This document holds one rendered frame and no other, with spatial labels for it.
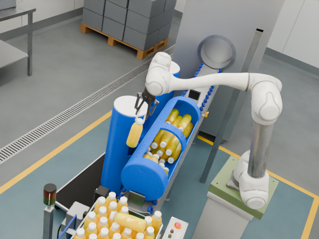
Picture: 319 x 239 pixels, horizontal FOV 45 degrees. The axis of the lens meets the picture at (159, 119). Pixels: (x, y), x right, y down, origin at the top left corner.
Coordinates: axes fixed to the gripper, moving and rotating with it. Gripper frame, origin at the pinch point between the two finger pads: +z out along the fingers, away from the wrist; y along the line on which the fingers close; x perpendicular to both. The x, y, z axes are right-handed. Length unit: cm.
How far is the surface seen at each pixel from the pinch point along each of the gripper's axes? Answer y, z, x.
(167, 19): 76, 68, -404
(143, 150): -8.1, 22.6, -2.2
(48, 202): 20, 34, 56
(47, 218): 19, 48, 54
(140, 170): -12.4, 26.9, 11.3
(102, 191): 3, 47, 19
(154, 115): 9, 81, -142
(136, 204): -19, 48, 16
